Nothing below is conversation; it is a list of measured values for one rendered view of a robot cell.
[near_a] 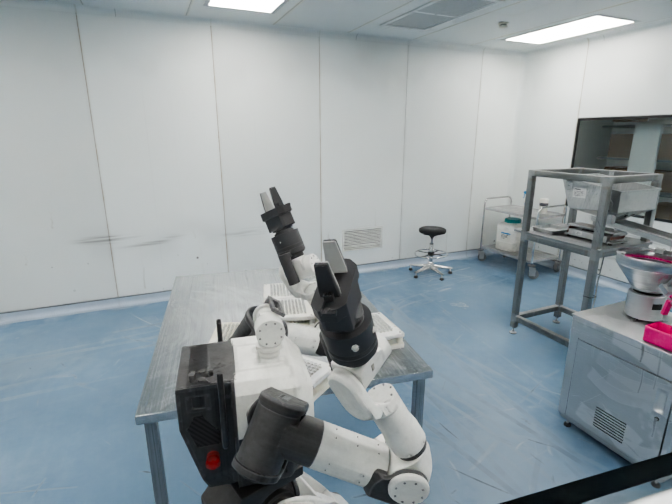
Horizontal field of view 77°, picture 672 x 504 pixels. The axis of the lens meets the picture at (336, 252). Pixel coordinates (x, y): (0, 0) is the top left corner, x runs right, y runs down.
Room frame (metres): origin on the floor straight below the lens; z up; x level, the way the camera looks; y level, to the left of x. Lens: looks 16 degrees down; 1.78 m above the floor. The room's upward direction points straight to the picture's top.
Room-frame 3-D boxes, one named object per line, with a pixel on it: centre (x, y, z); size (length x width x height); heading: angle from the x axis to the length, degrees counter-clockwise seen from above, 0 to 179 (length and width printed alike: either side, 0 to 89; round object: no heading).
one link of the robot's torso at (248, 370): (0.90, 0.22, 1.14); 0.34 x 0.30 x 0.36; 15
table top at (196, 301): (2.07, 0.34, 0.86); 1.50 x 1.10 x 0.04; 15
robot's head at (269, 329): (0.91, 0.16, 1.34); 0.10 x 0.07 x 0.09; 15
